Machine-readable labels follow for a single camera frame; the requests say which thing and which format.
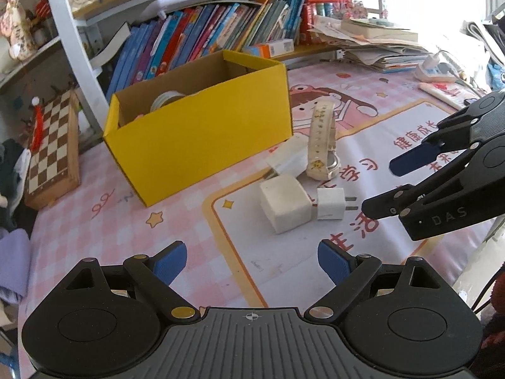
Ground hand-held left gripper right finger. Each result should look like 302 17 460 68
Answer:
303 239 441 323

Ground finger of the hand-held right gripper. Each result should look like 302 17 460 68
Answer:
362 144 484 219
389 91 505 178

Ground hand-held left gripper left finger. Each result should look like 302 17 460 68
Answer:
66 240 200 324

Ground small white charger plug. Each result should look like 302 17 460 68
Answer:
315 188 359 221

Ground yellow cardboard box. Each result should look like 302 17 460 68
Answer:
103 50 294 208

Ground pink printed desktop mat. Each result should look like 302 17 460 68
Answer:
18 60 498 364

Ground large white cube charger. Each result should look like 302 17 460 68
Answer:
259 173 315 235

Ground white power strip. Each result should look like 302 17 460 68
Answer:
413 53 459 84

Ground white flat power adapter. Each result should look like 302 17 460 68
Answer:
264 136 309 178

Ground blue printed item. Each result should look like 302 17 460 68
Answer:
486 62 505 90

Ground stack of papers and books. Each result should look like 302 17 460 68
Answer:
307 15 431 74

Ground purple cloth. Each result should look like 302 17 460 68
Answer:
0 229 33 305

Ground tape roll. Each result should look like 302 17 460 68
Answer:
151 90 187 111

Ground wooden chessboard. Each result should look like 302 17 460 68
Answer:
24 88 81 211

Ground dark cloth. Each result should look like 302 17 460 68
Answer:
0 138 33 238

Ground orange and white small box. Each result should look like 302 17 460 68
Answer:
241 38 295 59

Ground red tassel ornament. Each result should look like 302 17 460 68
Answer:
31 96 45 151

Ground row of colourful books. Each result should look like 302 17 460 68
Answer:
106 0 309 101

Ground white desk lamp bar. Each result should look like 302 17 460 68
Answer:
140 0 241 20

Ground ceramic figurine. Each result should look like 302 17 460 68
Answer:
0 0 33 62

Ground black cable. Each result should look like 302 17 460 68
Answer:
471 270 498 313

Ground cream strap wristwatch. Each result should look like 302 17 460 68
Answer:
306 101 341 181

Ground white metal shelf frame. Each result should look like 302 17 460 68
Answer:
41 0 108 140

